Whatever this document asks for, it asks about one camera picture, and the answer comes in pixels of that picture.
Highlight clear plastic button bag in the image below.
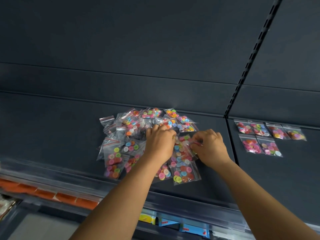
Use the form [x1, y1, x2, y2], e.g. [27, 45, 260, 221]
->
[174, 135, 199, 162]

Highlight person's right forearm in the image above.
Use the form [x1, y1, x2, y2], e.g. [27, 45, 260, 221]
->
[212, 159, 320, 240]

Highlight row of orange boxes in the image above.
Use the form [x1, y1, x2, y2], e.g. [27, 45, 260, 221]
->
[0, 178, 99, 210]

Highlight blue yellow snack packet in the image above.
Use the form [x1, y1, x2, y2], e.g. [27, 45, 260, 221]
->
[139, 213, 157, 225]

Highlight person's left hand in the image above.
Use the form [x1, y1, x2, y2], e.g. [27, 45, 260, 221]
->
[144, 124, 177, 166]

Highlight red white snack packet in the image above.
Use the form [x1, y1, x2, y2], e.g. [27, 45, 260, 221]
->
[0, 195, 18, 220]

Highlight person's left forearm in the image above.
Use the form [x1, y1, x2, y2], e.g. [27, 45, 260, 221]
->
[69, 157, 164, 240]

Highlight pile of transparent button bags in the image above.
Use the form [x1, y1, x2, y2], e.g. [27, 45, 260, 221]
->
[96, 107, 202, 186]

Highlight person's right hand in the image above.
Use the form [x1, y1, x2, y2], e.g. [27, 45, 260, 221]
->
[190, 129, 232, 171]

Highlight grid of arranged button bags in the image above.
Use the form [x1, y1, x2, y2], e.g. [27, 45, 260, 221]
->
[234, 119, 307, 158]

